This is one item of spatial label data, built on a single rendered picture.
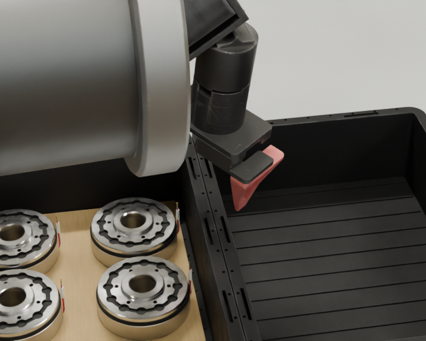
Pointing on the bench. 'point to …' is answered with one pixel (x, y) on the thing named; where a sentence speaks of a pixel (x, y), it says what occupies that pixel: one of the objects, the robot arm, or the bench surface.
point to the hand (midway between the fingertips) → (206, 179)
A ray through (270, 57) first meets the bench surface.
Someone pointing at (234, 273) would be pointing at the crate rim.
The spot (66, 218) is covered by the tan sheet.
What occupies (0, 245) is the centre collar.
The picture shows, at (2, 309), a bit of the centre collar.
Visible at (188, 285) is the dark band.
